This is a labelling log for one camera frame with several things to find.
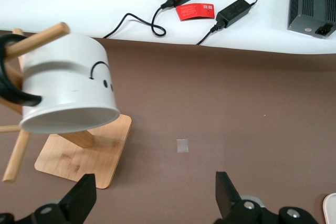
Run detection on wooden mug tree stand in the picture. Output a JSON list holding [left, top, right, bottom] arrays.
[[0, 22, 132, 190]]

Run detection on red paper card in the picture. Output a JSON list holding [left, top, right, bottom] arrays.
[[175, 2, 216, 22]]

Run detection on cream rabbit print tray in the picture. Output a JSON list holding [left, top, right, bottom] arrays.
[[322, 193, 336, 224]]

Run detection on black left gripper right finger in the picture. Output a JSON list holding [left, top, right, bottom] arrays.
[[213, 171, 265, 224]]

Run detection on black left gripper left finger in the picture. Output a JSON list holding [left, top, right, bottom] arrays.
[[31, 173, 97, 224]]

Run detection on white smiley face mug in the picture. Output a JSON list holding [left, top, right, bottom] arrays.
[[0, 33, 122, 134]]

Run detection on small clear tape patch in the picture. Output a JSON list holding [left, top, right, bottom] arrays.
[[176, 138, 190, 155]]

